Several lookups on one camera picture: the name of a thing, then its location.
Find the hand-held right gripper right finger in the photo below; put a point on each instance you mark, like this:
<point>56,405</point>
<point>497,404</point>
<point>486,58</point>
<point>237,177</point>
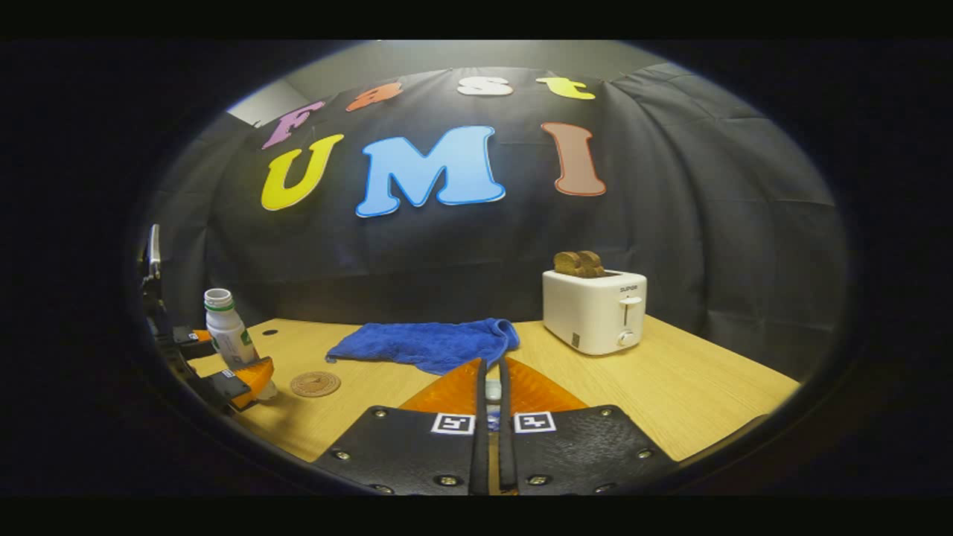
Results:
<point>581,450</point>

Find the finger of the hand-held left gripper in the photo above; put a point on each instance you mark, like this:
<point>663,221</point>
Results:
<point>195,342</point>
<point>257,376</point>

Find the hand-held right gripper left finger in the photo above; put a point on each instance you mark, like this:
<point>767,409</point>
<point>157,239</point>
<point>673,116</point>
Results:
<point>406,454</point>

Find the white water bottle green label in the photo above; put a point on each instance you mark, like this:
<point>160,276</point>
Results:
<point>227,327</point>

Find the round cork coaster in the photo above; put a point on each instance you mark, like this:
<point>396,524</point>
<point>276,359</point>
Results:
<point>316,384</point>

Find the white teacup lid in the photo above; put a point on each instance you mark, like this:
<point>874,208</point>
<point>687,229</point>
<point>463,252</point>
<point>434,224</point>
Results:
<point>493,389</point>

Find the blue towel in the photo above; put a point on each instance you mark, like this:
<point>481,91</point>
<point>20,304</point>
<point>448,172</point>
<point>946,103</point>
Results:
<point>432,342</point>

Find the white toaster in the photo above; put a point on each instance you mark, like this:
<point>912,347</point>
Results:
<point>588,313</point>

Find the brown bread slice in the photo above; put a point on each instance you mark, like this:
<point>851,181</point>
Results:
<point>593,264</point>
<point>567,264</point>

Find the black backdrop cloth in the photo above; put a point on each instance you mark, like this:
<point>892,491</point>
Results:
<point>670,223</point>

